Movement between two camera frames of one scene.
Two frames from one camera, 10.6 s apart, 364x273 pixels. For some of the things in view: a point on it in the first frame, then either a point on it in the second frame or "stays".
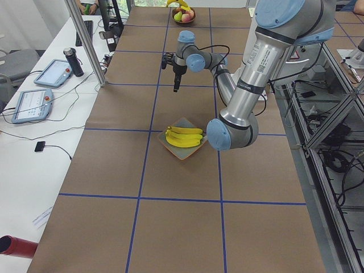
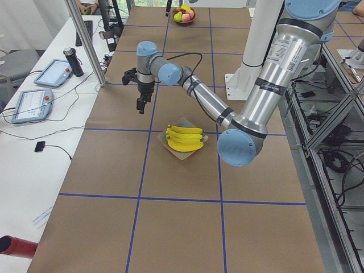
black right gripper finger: (177, 81) to (168, 7)
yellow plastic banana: (185, 130) stays
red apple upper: (185, 17) stays
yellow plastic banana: (194, 136) stays
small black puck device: (40, 146) stays
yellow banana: (183, 4) to (184, 145)
